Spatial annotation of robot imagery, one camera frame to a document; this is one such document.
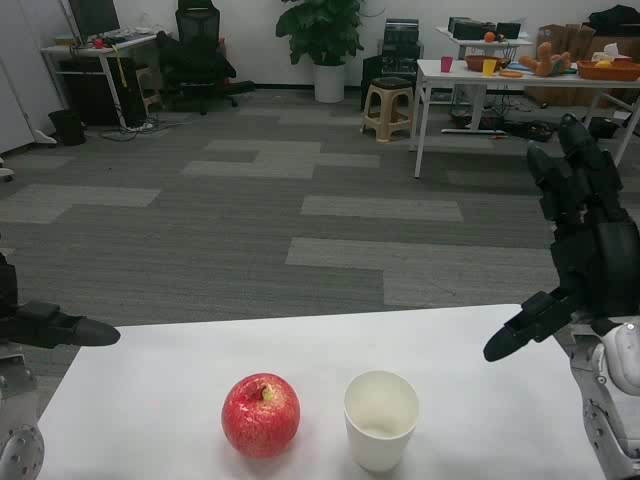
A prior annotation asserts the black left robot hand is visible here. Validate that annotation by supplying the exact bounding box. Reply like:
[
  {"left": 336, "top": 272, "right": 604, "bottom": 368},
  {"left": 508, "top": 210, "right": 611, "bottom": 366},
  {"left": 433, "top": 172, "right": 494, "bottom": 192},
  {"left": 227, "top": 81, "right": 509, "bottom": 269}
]
[{"left": 0, "top": 249, "right": 121, "bottom": 350}]

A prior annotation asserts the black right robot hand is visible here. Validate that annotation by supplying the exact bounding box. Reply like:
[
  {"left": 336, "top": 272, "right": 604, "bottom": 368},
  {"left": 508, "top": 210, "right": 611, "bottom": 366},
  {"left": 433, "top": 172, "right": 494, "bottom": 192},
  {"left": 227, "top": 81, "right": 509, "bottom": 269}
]
[{"left": 483, "top": 112, "right": 640, "bottom": 362}]

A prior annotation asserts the black bag on floor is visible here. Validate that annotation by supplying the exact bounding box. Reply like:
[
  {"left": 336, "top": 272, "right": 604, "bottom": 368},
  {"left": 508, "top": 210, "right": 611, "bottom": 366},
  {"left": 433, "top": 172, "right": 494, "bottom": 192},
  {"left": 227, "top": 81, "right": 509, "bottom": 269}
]
[{"left": 584, "top": 116, "right": 619, "bottom": 139}]

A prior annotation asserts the rectangular orange basket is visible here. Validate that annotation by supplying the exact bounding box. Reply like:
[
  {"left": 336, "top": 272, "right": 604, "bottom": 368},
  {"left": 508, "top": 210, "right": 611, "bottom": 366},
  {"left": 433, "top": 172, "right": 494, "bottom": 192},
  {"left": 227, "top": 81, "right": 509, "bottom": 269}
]
[{"left": 576, "top": 59, "right": 640, "bottom": 82}]

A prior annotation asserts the black waste bin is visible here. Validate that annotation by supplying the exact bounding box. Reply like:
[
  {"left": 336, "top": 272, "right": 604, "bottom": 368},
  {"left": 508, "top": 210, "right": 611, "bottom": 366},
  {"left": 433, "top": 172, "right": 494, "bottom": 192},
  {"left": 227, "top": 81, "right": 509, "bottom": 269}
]
[{"left": 48, "top": 108, "right": 87, "bottom": 147}]

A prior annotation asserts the orange plush toy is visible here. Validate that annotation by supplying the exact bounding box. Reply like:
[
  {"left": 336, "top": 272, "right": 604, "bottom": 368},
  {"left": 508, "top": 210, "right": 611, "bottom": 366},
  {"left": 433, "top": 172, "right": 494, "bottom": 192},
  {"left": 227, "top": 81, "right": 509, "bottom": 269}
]
[{"left": 518, "top": 42, "right": 574, "bottom": 78}]

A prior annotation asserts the tissue box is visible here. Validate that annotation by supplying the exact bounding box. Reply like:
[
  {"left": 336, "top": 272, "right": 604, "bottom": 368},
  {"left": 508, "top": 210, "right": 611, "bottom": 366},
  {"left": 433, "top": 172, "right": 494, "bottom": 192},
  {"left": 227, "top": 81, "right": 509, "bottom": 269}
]
[{"left": 594, "top": 42, "right": 632, "bottom": 64}]

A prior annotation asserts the large closed cardboard box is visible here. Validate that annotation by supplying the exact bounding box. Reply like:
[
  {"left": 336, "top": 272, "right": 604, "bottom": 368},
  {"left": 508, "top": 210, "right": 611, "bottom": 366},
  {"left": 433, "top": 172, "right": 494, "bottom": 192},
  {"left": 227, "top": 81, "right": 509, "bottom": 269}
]
[{"left": 584, "top": 33, "right": 640, "bottom": 62}]

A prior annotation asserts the red apple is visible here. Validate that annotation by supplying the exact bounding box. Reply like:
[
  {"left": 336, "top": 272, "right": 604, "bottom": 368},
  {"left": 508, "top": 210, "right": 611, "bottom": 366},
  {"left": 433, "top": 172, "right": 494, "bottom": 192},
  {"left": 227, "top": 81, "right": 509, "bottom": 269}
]
[{"left": 221, "top": 372, "right": 302, "bottom": 460}]

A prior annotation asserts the open brown cardboard box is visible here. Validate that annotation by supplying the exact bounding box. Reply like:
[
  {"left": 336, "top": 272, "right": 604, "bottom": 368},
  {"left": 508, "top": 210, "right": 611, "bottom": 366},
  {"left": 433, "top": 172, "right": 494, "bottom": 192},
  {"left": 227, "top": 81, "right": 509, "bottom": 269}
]
[{"left": 537, "top": 23, "right": 596, "bottom": 61}]

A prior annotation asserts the round orange basket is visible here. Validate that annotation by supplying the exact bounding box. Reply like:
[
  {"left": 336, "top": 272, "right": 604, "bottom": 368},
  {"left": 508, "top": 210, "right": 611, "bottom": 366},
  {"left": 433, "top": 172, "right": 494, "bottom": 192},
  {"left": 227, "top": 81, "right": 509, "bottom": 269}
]
[{"left": 464, "top": 54, "right": 510, "bottom": 72}]

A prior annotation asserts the large white folding table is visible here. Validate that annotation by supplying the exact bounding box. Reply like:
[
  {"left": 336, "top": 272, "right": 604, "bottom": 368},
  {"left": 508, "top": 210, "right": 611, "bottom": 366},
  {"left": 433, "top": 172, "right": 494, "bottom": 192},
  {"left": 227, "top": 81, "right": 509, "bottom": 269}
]
[{"left": 413, "top": 58, "right": 640, "bottom": 180}]

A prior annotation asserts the black bag on boxes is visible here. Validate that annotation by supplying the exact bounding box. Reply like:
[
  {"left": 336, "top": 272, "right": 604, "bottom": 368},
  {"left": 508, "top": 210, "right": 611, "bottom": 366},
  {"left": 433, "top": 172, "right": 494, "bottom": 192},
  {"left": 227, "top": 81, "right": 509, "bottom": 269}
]
[{"left": 587, "top": 4, "right": 640, "bottom": 36}]

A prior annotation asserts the black computer tower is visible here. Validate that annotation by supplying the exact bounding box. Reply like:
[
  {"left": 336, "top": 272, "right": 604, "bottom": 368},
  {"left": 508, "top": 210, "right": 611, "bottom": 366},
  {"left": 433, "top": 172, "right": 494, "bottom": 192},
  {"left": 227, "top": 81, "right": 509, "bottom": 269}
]
[{"left": 118, "top": 62, "right": 148, "bottom": 127}]

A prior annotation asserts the small white table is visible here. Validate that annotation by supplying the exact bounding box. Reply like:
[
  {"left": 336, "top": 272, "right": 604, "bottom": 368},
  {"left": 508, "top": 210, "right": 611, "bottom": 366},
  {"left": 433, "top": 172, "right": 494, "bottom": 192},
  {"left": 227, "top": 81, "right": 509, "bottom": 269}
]
[{"left": 434, "top": 25, "right": 534, "bottom": 135}]

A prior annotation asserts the large black equipment case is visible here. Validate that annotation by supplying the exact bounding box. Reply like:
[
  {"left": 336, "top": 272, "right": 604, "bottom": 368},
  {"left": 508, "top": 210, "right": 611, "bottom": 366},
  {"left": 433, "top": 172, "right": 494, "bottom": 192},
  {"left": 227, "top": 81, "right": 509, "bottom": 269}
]
[{"left": 448, "top": 16, "right": 496, "bottom": 40}]

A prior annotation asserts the beige plastic stool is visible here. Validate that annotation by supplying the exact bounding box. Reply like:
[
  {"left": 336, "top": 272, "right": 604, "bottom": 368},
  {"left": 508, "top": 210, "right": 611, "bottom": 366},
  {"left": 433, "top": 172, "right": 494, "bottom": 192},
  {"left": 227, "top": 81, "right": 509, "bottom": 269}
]
[{"left": 360, "top": 77, "right": 414, "bottom": 140}]

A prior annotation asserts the white computer desk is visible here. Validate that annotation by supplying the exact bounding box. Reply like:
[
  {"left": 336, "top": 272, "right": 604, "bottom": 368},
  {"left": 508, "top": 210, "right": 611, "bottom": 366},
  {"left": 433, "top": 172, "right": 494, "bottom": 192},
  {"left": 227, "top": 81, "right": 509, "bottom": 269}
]
[{"left": 39, "top": 33, "right": 159, "bottom": 129}]

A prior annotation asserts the white paper cup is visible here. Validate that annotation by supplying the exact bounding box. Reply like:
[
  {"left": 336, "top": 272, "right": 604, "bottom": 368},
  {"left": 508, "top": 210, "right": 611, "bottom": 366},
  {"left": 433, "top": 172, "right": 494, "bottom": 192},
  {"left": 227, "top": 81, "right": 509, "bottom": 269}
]
[{"left": 343, "top": 369, "right": 420, "bottom": 473}]

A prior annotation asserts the black equipment rack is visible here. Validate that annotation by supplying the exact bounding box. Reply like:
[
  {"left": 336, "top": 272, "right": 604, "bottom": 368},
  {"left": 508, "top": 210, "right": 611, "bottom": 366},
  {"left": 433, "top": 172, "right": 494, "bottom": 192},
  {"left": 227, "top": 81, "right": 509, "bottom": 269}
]
[{"left": 379, "top": 18, "right": 425, "bottom": 79}]

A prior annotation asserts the black office chair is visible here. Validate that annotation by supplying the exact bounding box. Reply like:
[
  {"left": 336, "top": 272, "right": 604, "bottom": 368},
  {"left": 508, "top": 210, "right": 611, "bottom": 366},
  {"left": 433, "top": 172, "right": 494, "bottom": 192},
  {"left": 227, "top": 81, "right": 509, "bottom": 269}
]
[{"left": 157, "top": 0, "right": 256, "bottom": 116}]

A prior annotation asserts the black monitor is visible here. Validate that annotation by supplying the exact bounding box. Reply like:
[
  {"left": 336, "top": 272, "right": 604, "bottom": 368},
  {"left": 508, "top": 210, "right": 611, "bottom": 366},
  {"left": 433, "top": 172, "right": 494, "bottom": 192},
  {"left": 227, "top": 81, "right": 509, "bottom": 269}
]
[{"left": 67, "top": 0, "right": 122, "bottom": 46}]

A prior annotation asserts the green plant in white pot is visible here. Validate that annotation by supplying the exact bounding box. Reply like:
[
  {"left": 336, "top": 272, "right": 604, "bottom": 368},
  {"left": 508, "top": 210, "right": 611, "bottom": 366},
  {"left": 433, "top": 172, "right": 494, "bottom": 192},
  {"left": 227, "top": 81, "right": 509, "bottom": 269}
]
[{"left": 275, "top": 0, "right": 366, "bottom": 105}]

